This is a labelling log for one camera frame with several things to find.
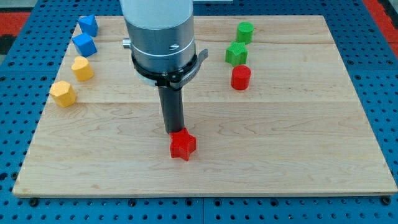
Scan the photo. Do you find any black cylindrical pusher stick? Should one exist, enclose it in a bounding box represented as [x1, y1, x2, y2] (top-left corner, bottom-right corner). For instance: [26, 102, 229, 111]
[158, 86, 185, 134]

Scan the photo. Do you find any black clamp ring with lever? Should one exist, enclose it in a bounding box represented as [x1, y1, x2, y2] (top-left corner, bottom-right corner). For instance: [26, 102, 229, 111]
[131, 49, 208, 90]

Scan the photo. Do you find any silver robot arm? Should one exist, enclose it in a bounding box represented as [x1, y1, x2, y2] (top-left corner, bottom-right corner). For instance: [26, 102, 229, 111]
[120, 0, 208, 133]

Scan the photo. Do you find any red star block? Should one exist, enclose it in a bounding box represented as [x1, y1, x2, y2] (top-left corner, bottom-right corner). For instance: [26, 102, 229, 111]
[169, 128, 197, 161]

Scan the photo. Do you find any green star block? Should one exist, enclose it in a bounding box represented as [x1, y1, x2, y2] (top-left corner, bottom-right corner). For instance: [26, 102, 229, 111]
[224, 42, 248, 67]

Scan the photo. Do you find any red cylinder block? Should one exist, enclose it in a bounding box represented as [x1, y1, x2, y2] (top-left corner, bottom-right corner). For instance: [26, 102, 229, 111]
[231, 65, 251, 90]

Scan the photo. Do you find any green cylinder block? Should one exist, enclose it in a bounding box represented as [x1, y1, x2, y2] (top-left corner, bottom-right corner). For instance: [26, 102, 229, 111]
[236, 21, 254, 44]

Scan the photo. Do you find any yellow heart block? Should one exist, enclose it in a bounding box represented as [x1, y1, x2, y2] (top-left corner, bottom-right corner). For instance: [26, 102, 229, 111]
[71, 56, 95, 82]

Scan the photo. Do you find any blue cube block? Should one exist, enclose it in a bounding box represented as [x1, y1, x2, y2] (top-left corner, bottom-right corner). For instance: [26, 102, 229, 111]
[72, 33, 97, 57]

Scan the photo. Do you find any blue triangle block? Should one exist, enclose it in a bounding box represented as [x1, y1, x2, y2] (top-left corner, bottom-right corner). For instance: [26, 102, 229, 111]
[78, 14, 98, 37]

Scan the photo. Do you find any wooden board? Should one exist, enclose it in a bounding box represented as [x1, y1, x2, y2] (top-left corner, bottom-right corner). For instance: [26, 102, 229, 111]
[13, 16, 397, 198]

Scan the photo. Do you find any yellow hexagon block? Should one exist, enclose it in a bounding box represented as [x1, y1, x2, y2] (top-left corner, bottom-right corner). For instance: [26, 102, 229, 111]
[50, 81, 76, 108]

